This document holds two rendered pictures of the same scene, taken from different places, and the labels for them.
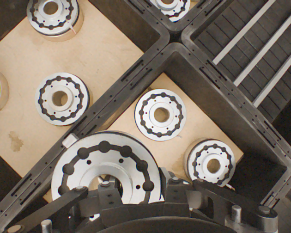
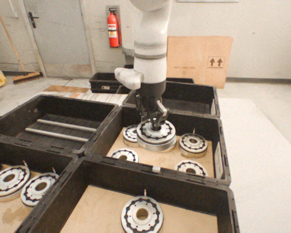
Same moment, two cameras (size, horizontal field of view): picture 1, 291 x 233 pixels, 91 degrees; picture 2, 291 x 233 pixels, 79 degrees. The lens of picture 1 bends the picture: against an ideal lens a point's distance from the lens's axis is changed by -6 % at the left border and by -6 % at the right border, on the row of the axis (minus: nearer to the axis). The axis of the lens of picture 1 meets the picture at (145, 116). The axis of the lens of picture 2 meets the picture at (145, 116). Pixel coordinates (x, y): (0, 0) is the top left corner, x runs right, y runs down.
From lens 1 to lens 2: 0.40 m
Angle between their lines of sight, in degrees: 53
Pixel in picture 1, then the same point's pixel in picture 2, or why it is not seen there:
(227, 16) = not seen: hidden behind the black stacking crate
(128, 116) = not seen: hidden behind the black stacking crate
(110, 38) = (80, 217)
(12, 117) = not seen: outside the picture
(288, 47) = (55, 128)
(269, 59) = (66, 133)
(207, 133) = (121, 142)
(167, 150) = (140, 154)
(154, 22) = (75, 165)
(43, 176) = (182, 174)
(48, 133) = (173, 222)
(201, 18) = (65, 149)
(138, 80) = (111, 159)
